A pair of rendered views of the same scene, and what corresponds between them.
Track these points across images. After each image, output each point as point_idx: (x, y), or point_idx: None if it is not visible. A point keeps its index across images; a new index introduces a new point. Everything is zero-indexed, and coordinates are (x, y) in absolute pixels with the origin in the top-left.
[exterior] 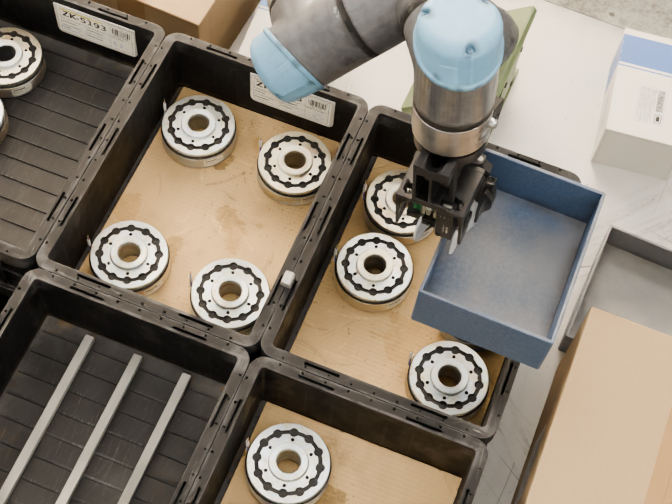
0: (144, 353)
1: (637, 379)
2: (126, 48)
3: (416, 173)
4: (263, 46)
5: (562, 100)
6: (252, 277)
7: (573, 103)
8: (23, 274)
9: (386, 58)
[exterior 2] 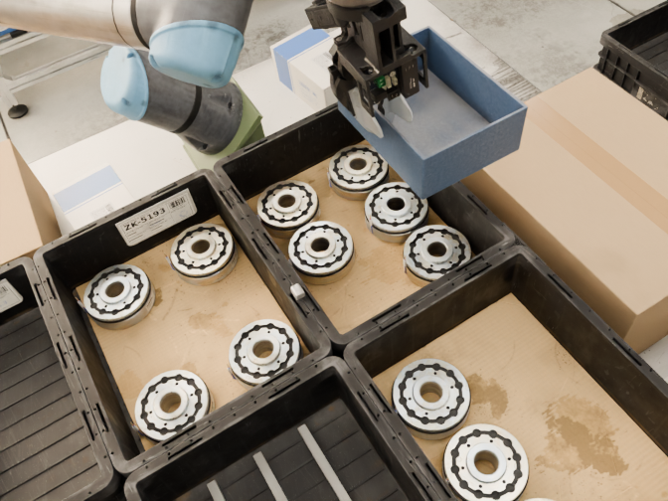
0: (257, 448)
1: (520, 144)
2: (10, 300)
3: (377, 32)
4: (169, 41)
5: (278, 112)
6: (264, 327)
7: (284, 108)
8: (116, 499)
9: (166, 180)
